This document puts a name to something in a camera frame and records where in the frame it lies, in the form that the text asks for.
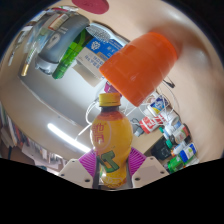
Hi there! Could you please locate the dark bottle with green cap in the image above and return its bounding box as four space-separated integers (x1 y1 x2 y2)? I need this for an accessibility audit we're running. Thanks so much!
165 123 191 149

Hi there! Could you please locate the green glass bottle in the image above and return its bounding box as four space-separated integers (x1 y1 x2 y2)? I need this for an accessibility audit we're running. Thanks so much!
52 28 94 80

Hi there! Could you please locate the yellow drink bottle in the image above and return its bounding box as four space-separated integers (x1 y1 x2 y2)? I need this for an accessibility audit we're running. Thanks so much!
90 92 134 190

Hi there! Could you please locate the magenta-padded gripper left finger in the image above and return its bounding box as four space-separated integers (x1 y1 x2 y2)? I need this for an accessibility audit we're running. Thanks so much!
58 148 101 189

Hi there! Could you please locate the red and white can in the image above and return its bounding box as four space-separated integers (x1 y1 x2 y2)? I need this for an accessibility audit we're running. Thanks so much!
138 113 168 135

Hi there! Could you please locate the white pill bottle blue label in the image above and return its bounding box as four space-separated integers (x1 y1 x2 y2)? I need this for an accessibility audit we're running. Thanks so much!
148 96 169 117

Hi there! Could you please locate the black box device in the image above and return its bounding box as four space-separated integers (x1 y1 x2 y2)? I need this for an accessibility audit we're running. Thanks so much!
150 136 173 161

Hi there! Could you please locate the white and blue carton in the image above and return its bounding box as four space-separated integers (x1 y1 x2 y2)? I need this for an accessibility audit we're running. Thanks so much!
75 37 125 78

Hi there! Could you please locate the orange plastic cup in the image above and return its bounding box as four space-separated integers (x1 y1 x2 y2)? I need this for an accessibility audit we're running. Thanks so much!
98 31 179 108

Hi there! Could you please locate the flat round red coaster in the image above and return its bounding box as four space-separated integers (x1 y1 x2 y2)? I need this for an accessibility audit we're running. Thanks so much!
71 0 110 15

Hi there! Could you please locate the gold-capped clear bottle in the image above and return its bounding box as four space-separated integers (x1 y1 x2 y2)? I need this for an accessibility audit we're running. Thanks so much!
20 29 51 77

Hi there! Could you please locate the small magenta box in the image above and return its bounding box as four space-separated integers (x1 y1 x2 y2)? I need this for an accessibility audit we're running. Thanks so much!
103 80 123 98

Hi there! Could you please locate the white led desk lamp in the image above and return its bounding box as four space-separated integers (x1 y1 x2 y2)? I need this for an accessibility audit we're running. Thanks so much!
47 99 101 154

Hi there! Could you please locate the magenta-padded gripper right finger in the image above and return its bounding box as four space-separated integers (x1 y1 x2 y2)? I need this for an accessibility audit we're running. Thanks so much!
125 147 170 189

